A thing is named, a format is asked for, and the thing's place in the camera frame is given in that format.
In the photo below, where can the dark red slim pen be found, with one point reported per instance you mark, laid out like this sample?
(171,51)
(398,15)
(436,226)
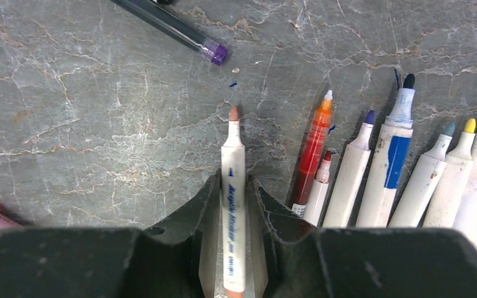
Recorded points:
(311,154)

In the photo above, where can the white grey pen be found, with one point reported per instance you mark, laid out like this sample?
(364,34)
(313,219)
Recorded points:
(349,176)

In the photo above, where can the brown cap pen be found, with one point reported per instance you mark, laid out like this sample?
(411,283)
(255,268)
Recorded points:
(233,209)

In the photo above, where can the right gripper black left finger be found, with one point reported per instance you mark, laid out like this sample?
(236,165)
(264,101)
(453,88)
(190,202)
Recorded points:
(175,257)

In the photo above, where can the purple cap pen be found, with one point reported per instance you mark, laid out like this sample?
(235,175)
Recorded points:
(153,13)

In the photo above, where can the blue cap white pen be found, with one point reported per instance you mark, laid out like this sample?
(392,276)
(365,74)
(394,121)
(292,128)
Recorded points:
(389,157)

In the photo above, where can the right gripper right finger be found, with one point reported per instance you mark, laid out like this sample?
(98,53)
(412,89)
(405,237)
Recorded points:
(292,258)

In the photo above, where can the red cap white pen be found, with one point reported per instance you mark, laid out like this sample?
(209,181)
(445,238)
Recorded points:
(318,191)

